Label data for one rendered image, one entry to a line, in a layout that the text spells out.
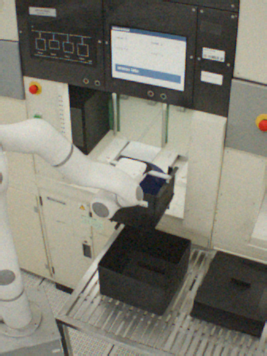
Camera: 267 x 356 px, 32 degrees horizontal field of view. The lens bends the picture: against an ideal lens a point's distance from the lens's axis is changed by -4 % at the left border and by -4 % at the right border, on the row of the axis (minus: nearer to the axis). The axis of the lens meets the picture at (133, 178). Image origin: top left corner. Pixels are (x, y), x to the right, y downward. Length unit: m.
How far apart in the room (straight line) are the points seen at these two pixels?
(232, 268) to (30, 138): 0.98
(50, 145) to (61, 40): 0.64
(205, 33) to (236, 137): 0.40
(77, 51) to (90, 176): 0.59
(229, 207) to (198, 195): 0.15
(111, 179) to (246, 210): 0.69
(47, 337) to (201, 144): 0.91
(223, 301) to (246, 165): 0.51
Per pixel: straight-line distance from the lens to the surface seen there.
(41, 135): 1.32
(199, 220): 1.98
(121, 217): 1.82
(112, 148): 2.41
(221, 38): 1.60
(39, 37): 1.93
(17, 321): 1.81
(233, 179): 1.86
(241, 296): 1.82
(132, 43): 1.73
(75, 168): 1.40
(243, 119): 1.70
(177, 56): 1.68
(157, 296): 1.76
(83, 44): 1.82
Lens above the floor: 2.27
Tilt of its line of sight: 38 degrees down
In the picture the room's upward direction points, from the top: straight up
